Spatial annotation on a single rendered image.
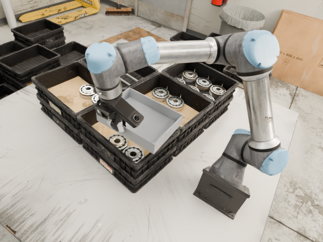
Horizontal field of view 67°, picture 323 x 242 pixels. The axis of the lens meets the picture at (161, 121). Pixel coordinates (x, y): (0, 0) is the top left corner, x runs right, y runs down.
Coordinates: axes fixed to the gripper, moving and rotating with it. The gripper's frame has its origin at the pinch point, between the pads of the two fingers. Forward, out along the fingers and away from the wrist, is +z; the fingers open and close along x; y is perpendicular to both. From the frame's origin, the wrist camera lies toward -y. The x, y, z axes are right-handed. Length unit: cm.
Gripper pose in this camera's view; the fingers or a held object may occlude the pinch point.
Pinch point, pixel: (124, 129)
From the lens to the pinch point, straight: 89.2
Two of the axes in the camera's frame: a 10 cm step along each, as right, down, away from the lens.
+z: 0.0, 5.6, 8.3
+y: -8.7, -4.1, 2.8
